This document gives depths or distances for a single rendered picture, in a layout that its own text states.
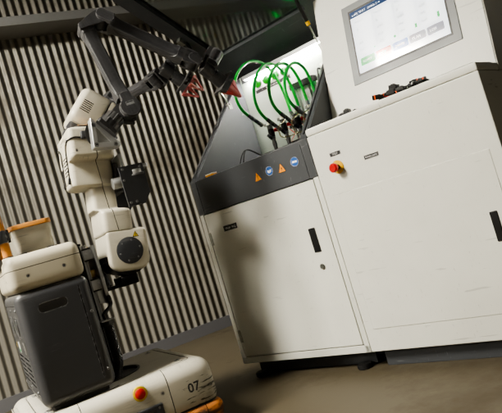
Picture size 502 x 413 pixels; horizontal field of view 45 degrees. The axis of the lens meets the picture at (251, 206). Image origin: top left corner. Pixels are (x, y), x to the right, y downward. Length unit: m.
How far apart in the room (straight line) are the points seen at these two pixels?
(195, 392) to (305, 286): 0.65
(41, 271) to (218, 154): 1.19
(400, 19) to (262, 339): 1.48
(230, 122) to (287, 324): 1.10
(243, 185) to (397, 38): 0.87
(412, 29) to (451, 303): 1.04
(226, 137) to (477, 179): 1.40
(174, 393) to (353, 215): 0.93
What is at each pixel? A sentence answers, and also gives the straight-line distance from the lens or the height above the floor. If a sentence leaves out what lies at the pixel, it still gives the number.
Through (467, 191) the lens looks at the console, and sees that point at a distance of 2.13.
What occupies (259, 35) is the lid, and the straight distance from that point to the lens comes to 3.04.
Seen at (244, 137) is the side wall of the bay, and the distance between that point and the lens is 3.16.
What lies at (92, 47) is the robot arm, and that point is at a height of 1.50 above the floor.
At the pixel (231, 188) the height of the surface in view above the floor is 0.86.
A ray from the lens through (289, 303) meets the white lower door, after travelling 2.61.
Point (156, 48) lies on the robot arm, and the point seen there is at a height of 1.46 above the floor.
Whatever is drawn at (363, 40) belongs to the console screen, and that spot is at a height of 1.27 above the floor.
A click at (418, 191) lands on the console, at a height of 0.63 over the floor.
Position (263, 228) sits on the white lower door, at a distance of 2.59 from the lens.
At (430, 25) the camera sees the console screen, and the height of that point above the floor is 1.21.
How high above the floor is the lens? 0.69
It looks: 1 degrees up
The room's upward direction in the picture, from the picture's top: 17 degrees counter-clockwise
